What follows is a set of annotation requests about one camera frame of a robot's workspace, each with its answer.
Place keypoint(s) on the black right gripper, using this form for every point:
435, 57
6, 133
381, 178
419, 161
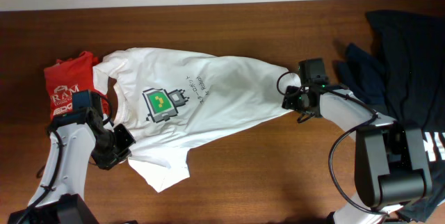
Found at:
291, 104

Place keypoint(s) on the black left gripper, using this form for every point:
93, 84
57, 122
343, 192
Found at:
107, 162

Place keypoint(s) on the white printed t-shirt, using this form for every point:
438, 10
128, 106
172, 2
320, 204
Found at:
172, 101

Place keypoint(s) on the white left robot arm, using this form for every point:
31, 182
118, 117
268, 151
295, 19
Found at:
76, 138

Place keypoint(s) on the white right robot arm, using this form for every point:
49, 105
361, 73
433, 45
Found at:
391, 164

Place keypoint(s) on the navy blue garment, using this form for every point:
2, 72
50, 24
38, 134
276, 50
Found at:
364, 75

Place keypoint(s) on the red folded t-shirt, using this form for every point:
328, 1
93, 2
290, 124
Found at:
65, 78

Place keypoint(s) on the black garment with white lettering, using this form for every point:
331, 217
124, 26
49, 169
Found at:
412, 49

